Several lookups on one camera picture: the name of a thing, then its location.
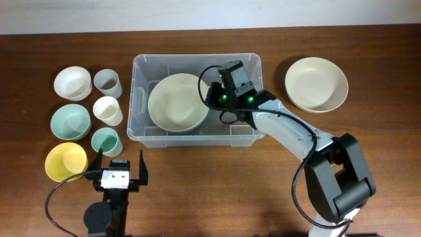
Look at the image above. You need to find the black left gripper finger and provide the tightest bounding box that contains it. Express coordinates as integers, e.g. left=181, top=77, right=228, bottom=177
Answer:
left=88, top=148, right=103, bottom=171
left=138, top=150, right=148, bottom=185

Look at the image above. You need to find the large cream bowl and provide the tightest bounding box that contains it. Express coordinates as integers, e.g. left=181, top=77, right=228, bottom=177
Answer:
left=148, top=73, right=209, bottom=132
left=285, top=57, right=349, bottom=113

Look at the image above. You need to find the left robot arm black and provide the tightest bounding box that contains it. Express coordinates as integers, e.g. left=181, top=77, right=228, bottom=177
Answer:
left=84, top=149, right=148, bottom=237

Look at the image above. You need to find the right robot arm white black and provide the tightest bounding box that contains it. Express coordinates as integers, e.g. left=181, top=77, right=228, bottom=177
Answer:
left=200, top=82, right=376, bottom=236

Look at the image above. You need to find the clear plastic storage container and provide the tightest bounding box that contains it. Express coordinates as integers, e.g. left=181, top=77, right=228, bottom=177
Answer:
left=127, top=53, right=265, bottom=148

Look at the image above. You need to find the mint green plastic cup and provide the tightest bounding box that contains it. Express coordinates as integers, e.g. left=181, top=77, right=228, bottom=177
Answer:
left=91, top=128, right=123, bottom=157

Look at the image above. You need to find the yellow small bowl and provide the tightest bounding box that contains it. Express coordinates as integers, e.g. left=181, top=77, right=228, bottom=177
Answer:
left=45, top=142, right=89, bottom=182

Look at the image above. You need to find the mint green small bowl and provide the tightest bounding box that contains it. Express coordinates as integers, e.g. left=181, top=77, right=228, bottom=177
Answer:
left=50, top=104, right=91, bottom=141

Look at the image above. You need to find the cream plastic cup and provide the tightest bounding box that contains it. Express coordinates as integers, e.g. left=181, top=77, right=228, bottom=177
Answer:
left=93, top=96, right=123, bottom=126

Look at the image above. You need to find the grey plastic cup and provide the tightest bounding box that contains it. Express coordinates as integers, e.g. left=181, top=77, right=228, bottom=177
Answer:
left=93, top=69, right=122, bottom=99

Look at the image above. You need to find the white small bowl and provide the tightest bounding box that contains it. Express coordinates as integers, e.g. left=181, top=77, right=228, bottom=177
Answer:
left=53, top=66, right=93, bottom=101

